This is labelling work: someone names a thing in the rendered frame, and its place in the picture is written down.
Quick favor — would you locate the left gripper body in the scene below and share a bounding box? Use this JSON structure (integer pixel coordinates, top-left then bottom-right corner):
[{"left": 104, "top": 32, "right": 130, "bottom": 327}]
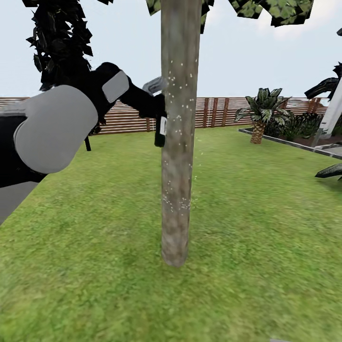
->
[{"left": 136, "top": 88, "right": 166, "bottom": 119}]

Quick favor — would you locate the pesticide atomizer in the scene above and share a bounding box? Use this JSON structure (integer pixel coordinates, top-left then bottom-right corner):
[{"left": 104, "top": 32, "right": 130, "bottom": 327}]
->
[{"left": 154, "top": 113, "right": 168, "bottom": 148}]

